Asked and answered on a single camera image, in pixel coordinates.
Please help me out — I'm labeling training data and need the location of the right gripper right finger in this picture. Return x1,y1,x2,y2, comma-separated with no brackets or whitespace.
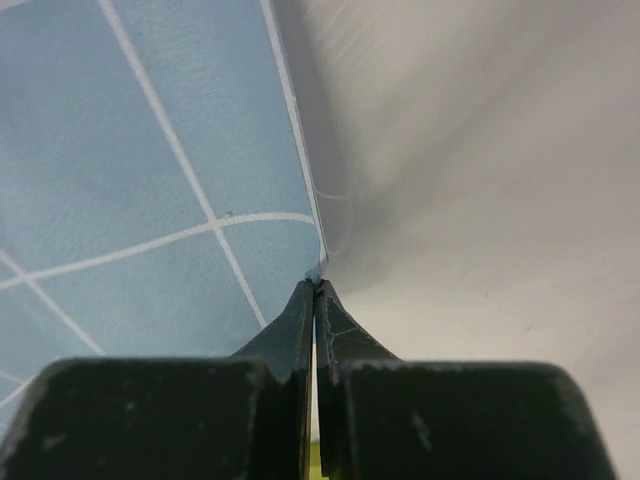
314,281,616,479

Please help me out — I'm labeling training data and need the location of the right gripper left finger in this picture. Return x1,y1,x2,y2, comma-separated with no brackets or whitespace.
1,281,314,479

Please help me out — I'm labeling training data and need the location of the blue checkered cloth napkin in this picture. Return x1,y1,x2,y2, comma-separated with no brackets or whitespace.
1,1,353,423

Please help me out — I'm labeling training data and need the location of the green polka dot plate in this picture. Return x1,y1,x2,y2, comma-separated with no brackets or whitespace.
309,442,325,480

